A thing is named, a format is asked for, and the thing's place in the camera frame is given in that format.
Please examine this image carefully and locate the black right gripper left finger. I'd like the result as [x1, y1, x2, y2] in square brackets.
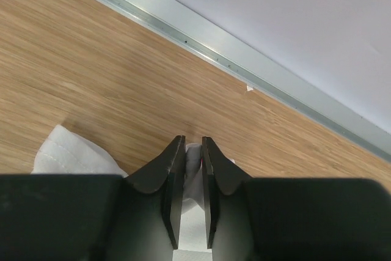
[126, 135, 186, 249]

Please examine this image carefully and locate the aluminium frame rail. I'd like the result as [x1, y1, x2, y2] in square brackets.
[97, 0, 390, 160]

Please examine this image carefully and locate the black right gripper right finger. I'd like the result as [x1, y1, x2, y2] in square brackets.
[202, 136, 251, 249]

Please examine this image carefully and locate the white t shirt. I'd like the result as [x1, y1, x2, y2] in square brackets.
[30, 124, 236, 261]

